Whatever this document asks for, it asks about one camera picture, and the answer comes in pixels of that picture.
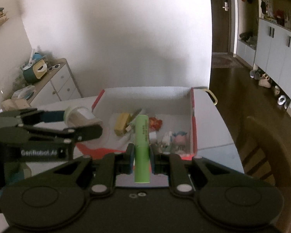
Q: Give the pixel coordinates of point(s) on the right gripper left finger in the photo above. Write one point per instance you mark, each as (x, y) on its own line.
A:
(110, 167)

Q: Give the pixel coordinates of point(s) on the yellow small box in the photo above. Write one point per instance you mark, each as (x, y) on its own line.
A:
(121, 124)

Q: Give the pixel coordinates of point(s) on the red cardboard box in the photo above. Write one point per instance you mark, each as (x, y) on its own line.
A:
(168, 110)

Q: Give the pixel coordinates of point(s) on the green stick tube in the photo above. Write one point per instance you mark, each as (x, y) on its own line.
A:
(142, 158)

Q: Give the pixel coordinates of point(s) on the white wall cabinet unit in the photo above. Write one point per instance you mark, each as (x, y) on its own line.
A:
(264, 27)

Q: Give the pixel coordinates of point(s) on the orange small toy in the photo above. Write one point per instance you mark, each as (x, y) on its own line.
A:
(155, 124)

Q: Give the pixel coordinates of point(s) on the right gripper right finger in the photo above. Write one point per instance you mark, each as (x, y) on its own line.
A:
(173, 166)

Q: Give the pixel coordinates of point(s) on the white bunny figurine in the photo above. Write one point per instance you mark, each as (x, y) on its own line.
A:
(166, 140)

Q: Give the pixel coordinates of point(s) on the teal yellow tissue holder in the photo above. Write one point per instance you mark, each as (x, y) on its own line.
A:
(34, 70)

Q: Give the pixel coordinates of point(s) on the white sunglasses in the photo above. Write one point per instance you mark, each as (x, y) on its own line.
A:
(51, 68)

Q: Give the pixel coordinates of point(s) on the green lid paper jar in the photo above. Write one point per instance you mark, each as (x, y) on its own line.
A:
(80, 117)

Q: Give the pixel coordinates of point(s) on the pink blue toy figure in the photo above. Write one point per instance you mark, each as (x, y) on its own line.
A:
(180, 141)

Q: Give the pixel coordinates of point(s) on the dark brown door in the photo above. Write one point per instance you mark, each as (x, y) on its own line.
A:
(223, 26)

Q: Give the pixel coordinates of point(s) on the white side cabinet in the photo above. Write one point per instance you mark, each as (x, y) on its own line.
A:
(57, 85)

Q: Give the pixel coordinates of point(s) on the wooden chair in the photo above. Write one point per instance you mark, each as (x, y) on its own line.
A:
(265, 157)

